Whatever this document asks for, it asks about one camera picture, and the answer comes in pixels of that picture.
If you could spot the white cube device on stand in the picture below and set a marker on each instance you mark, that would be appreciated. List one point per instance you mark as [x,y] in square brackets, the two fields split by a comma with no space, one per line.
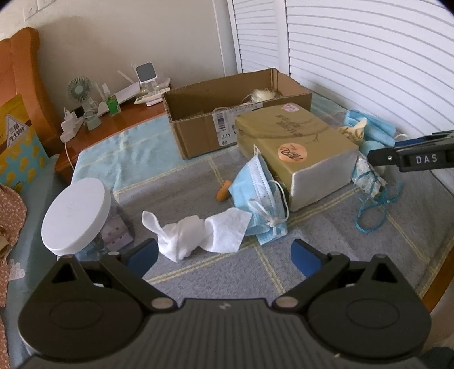
[144,72]

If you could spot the cardboard box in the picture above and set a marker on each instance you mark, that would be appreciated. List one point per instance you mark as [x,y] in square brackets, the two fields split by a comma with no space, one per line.
[198,134]

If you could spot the clear jar with white lid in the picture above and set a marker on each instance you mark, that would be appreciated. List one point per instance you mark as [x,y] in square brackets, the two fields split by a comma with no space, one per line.
[76,213]

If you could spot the white louvered doors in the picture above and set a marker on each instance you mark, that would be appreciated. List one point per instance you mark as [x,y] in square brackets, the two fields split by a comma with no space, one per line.
[354,53]

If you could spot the wooden nightstand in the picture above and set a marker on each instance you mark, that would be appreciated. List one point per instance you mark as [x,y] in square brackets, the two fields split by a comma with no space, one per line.
[117,120]

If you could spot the golden tissue pack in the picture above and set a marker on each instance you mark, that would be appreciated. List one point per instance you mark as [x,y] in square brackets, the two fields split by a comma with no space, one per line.
[301,142]

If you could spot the pile of blue face masks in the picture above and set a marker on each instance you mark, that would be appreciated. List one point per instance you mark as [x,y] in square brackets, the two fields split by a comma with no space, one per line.
[379,126]

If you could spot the teal bed sheet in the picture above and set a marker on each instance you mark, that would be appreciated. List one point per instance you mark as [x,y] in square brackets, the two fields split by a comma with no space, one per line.
[35,198]

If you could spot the small green desk fan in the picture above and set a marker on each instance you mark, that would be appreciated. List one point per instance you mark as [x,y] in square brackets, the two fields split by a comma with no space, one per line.
[79,88]

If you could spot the white crumpled wipe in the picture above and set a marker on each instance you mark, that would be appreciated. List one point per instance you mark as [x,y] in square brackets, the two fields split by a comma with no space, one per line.
[184,234]

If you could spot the blue face mask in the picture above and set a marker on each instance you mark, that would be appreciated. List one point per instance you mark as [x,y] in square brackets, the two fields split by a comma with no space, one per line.
[269,230]
[248,177]

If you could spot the orange wooden headboard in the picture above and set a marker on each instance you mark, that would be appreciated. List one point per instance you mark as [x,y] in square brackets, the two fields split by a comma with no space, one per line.
[24,64]

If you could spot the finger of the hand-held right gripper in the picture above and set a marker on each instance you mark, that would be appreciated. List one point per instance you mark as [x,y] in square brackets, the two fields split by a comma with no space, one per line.
[411,142]
[385,156]

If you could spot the white wall switch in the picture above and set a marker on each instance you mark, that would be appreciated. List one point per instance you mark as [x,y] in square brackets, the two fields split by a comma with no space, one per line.
[30,12]

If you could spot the beige fur pompom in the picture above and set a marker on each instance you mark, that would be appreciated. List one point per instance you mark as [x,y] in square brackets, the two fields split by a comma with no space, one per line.
[262,95]

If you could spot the yellow and blue paper bag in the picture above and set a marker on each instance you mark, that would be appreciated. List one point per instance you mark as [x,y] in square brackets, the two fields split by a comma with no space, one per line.
[17,149]

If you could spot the white router with antennas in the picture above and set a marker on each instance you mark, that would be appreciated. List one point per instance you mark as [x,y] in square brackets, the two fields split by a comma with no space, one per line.
[124,94]

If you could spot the wooden bed frame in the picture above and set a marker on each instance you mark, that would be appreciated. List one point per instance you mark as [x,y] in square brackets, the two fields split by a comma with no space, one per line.
[441,287]

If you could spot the white power strip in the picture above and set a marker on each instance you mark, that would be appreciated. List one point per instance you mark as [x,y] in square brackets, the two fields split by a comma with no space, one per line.
[71,126]

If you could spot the small green bottle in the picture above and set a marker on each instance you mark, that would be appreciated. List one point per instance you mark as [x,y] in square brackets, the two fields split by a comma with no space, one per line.
[112,105]

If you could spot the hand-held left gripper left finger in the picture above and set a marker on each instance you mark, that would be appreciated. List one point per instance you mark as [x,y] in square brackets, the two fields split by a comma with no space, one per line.
[143,257]

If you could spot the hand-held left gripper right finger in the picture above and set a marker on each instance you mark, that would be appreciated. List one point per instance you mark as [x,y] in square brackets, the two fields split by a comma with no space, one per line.
[305,259]

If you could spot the brown floral cloth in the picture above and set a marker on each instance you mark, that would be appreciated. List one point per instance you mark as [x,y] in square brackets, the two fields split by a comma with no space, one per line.
[10,213]

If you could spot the small orange toy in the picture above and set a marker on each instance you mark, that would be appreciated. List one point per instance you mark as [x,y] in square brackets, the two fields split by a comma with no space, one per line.
[223,191]

